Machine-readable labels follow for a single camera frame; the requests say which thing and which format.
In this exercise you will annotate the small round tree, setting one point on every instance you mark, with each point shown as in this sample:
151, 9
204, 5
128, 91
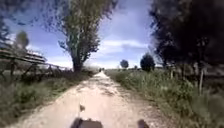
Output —
124, 63

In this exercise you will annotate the pale dirt path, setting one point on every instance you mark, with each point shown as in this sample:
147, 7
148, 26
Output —
100, 96

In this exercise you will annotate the dark round tree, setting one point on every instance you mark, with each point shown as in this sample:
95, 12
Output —
147, 62

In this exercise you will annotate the tall leafy tree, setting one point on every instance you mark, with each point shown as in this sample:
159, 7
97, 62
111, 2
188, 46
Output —
81, 30

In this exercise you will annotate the grass verge with bushes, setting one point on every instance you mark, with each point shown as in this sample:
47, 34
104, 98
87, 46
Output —
166, 90

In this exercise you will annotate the robot's own part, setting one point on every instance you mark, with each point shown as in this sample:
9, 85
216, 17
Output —
77, 123
142, 124

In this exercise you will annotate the group of dark trees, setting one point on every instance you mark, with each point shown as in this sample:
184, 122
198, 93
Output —
190, 30

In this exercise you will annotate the tiered building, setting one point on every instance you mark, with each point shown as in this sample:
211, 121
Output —
23, 55

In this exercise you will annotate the row of fence posts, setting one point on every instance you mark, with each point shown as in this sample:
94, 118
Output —
201, 81

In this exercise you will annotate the grass verge with weeds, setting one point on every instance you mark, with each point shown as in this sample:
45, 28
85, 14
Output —
26, 93

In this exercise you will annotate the wooden rail fence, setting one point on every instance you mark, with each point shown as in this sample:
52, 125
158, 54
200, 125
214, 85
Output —
30, 65

